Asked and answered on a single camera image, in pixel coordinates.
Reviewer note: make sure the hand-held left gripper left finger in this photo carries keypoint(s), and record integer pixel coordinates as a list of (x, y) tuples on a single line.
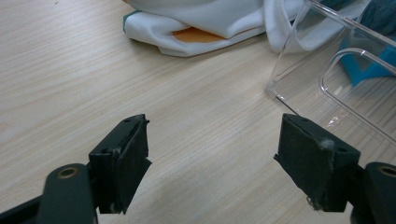
[(121, 168)]

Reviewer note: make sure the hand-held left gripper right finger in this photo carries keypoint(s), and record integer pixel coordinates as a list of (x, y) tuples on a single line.
[(314, 161)]

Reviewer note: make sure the clear plastic tray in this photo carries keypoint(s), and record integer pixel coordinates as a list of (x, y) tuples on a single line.
[(311, 81)]

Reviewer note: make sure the bright blue item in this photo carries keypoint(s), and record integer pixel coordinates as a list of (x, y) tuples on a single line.
[(364, 73)]

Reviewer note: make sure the white tote bag coloured blobs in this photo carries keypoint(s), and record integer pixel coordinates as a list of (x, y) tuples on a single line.
[(218, 18)]

